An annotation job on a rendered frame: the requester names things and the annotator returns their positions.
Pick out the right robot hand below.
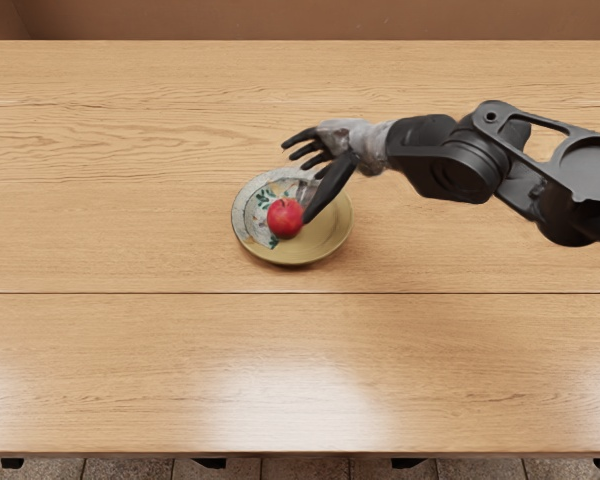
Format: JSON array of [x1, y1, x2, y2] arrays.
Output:
[[281, 118, 396, 225]]

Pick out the red apple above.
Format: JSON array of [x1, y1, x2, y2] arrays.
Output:
[[266, 197, 305, 239]]

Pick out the yellow patterned plate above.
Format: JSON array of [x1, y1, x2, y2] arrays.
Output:
[[230, 167, 354, 266]]

